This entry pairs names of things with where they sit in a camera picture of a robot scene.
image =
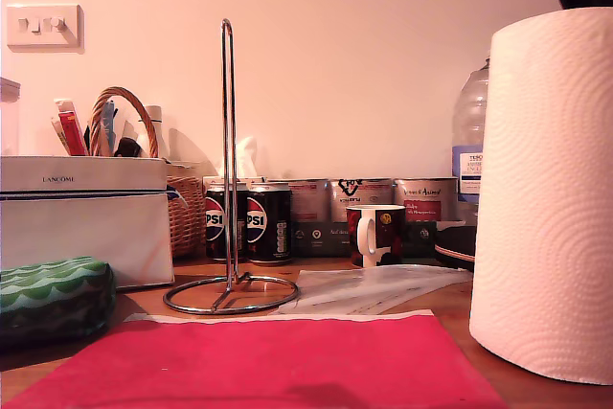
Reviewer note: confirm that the white paper towel roll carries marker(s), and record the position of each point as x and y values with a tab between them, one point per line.
546	188

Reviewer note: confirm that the metallic paper towel stand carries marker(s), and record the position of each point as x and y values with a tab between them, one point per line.
237	256

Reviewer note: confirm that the large clear water bottle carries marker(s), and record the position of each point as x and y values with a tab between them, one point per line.
471	107

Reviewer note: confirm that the silver tin script label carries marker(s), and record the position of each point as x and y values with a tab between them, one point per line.
426	193

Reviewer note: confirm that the black zip case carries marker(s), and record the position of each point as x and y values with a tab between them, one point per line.
455	243

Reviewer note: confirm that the silver tin black logo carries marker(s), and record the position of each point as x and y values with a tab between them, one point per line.
369	191

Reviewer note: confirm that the white and dark red mug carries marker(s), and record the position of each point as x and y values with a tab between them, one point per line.
388	232

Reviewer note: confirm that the silver tin red label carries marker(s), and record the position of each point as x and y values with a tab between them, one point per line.
309	200

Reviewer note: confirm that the dark green cardboard tray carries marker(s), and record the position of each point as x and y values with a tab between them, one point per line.
318	236

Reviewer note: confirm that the clear plastic sleeve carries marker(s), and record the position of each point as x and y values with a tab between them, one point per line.
373	289

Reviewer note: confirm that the white tissue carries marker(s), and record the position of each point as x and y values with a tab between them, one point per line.
249	155

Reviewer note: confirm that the black Pepsi can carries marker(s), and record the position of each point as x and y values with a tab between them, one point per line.
268	236
215	236

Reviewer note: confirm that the small black tool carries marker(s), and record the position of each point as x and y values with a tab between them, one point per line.
127	148

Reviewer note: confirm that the blue and white packet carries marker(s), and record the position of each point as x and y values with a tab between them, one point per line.
110	121

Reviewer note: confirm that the red and white tube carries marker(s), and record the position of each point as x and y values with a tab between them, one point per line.
74	136

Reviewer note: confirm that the white Lancome bag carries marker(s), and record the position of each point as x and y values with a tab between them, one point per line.
86	232

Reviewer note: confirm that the white lidded container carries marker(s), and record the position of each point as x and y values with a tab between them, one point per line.
9	112

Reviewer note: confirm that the green wave pattern case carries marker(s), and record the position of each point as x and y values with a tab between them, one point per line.
52	294

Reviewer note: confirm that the white wall light switch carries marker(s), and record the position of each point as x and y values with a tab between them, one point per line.
45	38

